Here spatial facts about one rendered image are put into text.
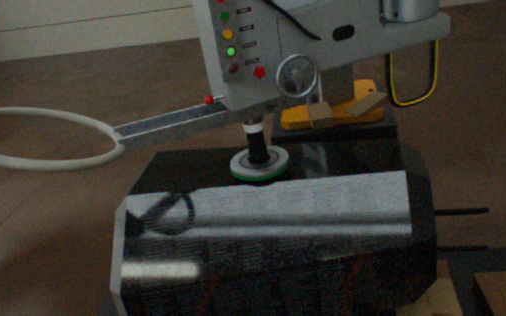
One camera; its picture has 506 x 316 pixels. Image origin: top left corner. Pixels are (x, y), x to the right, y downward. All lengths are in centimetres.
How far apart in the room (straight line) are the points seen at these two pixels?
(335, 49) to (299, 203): 53
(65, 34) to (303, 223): 767
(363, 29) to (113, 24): 712
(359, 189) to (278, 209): 28
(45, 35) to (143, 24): 175
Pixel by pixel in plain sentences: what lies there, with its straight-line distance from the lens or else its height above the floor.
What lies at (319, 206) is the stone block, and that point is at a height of 80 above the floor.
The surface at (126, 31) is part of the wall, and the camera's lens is 854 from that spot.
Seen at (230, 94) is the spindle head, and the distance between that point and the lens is 154.
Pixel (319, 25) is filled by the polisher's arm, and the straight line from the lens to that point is 163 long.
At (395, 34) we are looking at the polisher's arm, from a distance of 179.
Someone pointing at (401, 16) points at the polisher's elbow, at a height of 131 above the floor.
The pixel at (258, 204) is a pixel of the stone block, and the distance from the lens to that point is 173.
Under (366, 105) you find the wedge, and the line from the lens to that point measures 243.
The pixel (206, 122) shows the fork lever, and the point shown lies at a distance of 160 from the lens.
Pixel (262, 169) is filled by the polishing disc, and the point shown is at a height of 92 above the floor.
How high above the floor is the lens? 173
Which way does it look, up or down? 27 degrees down
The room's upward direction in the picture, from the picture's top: 10 degrees counter-clockwise
